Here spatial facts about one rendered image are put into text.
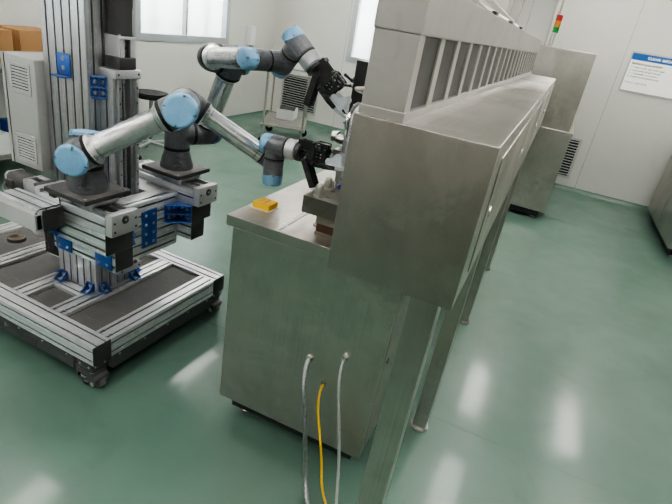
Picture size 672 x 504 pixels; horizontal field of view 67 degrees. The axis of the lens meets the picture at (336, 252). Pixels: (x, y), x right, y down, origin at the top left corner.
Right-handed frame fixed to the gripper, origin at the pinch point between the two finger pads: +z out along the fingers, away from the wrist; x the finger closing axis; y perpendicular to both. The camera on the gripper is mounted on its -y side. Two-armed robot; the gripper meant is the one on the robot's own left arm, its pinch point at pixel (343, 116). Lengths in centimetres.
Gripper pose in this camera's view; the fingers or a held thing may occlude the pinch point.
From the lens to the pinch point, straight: 187.1
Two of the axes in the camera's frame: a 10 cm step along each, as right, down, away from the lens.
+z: 5.9, 8.1, 0.3
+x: 4.0, -3.3, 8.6
